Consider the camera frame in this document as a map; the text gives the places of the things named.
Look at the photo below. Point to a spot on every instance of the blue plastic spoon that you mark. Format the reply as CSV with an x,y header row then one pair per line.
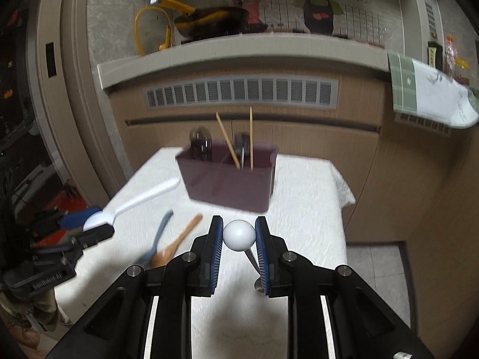
x,y
161,232

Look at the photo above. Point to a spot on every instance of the white counter ledge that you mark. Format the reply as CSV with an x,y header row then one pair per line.
x,y
224,50

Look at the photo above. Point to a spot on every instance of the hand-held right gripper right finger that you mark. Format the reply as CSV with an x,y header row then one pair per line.
x,y
262,258

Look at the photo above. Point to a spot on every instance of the long grey vent grille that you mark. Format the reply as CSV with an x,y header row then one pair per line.
x,y
243,91

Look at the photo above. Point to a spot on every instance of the short grey vent grille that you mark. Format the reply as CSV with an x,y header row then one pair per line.
x,y
423,123

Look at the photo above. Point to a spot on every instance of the glass lid with yellow rim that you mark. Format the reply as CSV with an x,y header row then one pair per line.
x,y
153,26

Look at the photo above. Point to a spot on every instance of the wooden cabinet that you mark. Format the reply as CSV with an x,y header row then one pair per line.
x,y
374,164

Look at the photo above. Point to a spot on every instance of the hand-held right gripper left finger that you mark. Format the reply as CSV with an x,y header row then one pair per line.
x,y
216,254

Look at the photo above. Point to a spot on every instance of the white textured tablecloth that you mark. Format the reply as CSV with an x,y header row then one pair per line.
x,y
310,209

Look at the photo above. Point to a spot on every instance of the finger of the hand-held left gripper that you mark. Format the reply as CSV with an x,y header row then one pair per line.
x,y
76,218
97,235

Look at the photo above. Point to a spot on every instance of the red box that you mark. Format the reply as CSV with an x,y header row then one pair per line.
x,y
63,198

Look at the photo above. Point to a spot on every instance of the green and white towel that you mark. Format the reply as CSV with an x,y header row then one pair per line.
x,y
430,86

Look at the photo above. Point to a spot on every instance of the white plastic spoon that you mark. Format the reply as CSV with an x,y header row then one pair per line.
x,y
142,198

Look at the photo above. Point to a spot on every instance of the brown wooden spoon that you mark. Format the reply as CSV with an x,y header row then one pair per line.
x,y
187,230

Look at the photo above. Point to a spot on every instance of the wooden chopstick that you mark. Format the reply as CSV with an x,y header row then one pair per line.
x,y
252,138
228,142

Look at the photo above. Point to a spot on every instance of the maroon plastic utensil holder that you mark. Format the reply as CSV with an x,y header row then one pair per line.
x,y
224,187

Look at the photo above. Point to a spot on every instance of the dark bottle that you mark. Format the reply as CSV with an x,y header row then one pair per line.
x,y
434,55

